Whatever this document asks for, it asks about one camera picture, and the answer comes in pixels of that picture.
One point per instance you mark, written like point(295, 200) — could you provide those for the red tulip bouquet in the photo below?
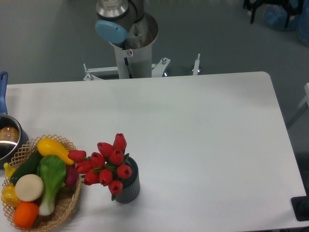
point(108, 167)

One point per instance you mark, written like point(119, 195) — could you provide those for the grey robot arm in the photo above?
point(125, 24)

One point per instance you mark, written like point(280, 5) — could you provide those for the dark grey ribbed vase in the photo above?
point(131, 186)

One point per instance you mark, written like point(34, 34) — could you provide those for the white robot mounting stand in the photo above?
point(131, 63)

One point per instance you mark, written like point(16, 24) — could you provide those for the purple red radish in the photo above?
point(71, 176)

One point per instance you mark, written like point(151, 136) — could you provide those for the yellow squash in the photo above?
point(48, 146)

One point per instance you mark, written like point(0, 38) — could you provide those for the green bok choy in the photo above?
point(52, 171)

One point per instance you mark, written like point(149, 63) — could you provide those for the woven wicker basket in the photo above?
point(66, 199)

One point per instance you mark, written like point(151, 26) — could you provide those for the dark green cucumber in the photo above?
point(28, 167)

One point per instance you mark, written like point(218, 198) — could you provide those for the round cream bun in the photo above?
point(29, 188)

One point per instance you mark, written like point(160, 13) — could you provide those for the white furniture piece right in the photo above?
point(301, 108)

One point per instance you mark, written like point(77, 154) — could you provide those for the yellow banana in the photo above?
point(9, 171)

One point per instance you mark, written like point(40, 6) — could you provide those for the blue bag in background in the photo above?
point(300, 24)

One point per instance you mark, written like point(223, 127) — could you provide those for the orange fruit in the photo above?
point(25, 215)

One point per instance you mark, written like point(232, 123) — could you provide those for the yellow bell pepper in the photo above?
point(9, 197)

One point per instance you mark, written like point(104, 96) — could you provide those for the black device at table edge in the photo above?
point(301, 207)

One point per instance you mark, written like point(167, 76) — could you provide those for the blue handled saucepan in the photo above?
point(12, 135)

